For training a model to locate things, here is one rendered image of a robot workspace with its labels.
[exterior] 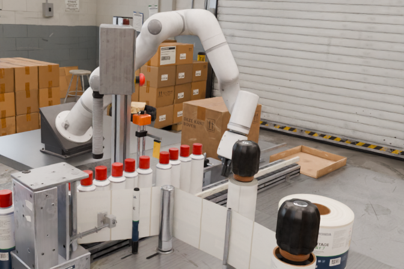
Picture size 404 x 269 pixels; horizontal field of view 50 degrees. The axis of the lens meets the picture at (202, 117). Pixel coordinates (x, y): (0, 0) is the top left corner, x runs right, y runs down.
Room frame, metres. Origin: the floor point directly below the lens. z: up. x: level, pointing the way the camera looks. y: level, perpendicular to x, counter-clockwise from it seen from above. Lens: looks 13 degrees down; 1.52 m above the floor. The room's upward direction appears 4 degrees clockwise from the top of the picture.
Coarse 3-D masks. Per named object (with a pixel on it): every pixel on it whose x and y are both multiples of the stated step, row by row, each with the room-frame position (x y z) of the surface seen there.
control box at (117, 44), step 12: (108, 24) 1.34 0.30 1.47; (108, 36) 1.20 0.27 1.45; (120, 36) 1.20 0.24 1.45; (132, 36) 1.21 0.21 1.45; (108, 48) 1.20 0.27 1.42; (120, 48) 1.20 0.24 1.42; (132, 48) 1.21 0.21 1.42; (108, 60) 1.20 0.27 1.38; (120, 60) 1.21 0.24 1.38; (132, 60) 1.21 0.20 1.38; (108, 72) 1.20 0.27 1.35; (120, 72) 1.21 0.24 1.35; (132, 72) 1.21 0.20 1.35; (108, 84) 1.20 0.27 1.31; (120, 84) 1.21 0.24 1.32; (132, 84) 1.21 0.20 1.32
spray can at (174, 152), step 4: (172, 148) 1.37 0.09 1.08; (176, 148) 1.37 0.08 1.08; (172, 152) 1.35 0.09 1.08; (176, 152) 1.35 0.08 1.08; (172, 156) 1.35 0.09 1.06; (176, 156) 1.35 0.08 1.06; (172, 160) 1.35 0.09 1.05; (176, 160) 1.35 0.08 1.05; (172, 164) 1.34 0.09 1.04; (176, 164) 1.34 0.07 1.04; (180, 164) 1.36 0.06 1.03; (172, 168) 1.34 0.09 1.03; (176, 168) 1.34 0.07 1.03; (172, 172) 1.34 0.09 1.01; (176, 172) 1.34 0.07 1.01; (172, 176) 1.34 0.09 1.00; (176, 176) 1.34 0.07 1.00; (172, 180) 1.34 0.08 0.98; (176, 180) 1.34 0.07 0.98; (172, 184) 1.34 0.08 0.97; (176, 184) 1.34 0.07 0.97
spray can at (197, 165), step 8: (200, 144) 1.43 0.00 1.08; (192, 152) 1.43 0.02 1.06; (200, 152) 1.42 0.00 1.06; (192, 160) 1.41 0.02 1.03; (200, 160) 1.41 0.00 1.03; (192, 168) 1.41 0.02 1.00; (200, 168) 1.41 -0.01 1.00; (192, 176) 1.41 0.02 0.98; (200, 176) 1.41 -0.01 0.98; (192, 184) 1.41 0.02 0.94; (200, 184) 1.41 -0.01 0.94; (192, 192) 1.41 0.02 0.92
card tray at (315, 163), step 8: (280, 152) 2.09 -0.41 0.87; (288, 152) 2.14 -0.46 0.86; (296, 152) 2.21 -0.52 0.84; (304, 152) 2.23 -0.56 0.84; (312, 152) 2.20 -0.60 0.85; (320, 152) 2.16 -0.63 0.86; (272, 160) 2.04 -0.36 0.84; (304, 160) 2.09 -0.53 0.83; (312, 160) 2.10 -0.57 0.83; (320, 160) 2.11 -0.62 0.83; (328, 160) 2.11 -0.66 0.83; (336, 160) 2.10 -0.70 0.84; (344, 160) 2.06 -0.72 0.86; (304, 168) 1.97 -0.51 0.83; (312, 168) 1.98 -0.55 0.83; (320, 168) 1.99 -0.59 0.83; (328, 168) 1.93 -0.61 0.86; (336, 168) 1.99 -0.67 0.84; (312, 176) 1.87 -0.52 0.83; (320, 176) 1.88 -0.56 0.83
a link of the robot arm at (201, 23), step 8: (184, 16) 1.76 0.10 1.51; (192, 16) 1.66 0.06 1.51; (200, 16) 1.64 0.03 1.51; (208, 16) 1.64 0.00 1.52; (184, 24) 1.75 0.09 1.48; (192, 24) 1.65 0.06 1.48; (200, 24) 1.63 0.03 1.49; (208, 24) 1.63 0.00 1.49; (216, 24) 1.65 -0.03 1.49; (184, 32) 1.77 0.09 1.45; (192, 32) 1.68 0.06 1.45; (200, 32) 1.64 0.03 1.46; (208, 32) 1.63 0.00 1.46; (216, 32) 1.63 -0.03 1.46; (200, 40) 1.66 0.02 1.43; (208, 40) 1.62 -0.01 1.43; (216, 40) 1.62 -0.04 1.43; (224, 40) 1.64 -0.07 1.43; (208, 48) 1.63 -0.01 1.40
